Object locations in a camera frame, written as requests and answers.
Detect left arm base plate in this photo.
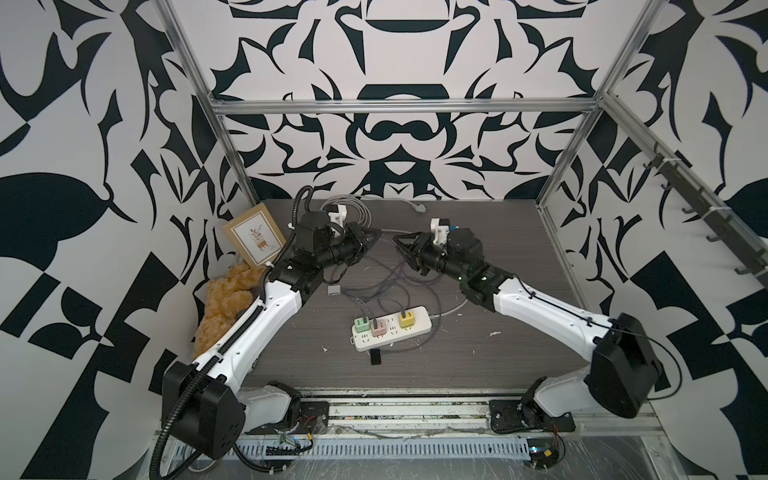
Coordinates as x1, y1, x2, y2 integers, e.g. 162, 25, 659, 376
244, 400, 330, 435

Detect grey USB cable yellow charger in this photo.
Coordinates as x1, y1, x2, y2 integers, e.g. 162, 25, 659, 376
372, 282, 443, 354

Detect green USB wall charger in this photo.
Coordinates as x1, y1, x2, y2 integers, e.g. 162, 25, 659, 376
353, 317, 371, 334

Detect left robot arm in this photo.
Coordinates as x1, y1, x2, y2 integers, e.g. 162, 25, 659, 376
148, 185, 382, 479

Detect black wall hook rack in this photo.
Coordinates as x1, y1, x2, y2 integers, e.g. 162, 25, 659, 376
644, 142, 767, 289

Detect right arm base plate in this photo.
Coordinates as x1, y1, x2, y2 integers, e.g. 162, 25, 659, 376
488, 399, 576, 434

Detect yellow USB wall charger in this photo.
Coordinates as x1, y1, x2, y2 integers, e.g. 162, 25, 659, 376
398, 310, 416, 329

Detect black mp3 player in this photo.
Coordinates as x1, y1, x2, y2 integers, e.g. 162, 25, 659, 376
369, 349, 382, 366

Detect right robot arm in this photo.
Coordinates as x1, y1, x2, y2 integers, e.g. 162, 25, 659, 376
394, 228, 663, 428

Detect brown teddy bear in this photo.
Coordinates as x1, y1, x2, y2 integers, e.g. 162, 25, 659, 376
194, 262, 265, 357

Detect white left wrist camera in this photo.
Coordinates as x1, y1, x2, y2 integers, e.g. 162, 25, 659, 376
326, 204, 348, 228

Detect grey USB cable green charger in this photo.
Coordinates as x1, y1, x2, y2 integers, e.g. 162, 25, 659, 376
340, 265, 411, 319

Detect wooden picture frame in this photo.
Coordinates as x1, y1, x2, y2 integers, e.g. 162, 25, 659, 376
223, 204, 286, 267

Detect small circuit board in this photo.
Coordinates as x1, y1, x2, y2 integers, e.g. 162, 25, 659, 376
525, 438, 563, 471

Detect pink USB wall charger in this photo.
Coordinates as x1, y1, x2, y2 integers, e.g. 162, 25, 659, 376
371, 319, 387, 337

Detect white power strip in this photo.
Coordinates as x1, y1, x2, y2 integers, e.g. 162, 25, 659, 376
351, 306, 433, 352

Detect white power strip cord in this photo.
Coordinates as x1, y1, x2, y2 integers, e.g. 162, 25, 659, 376
317, 194, 470, 319

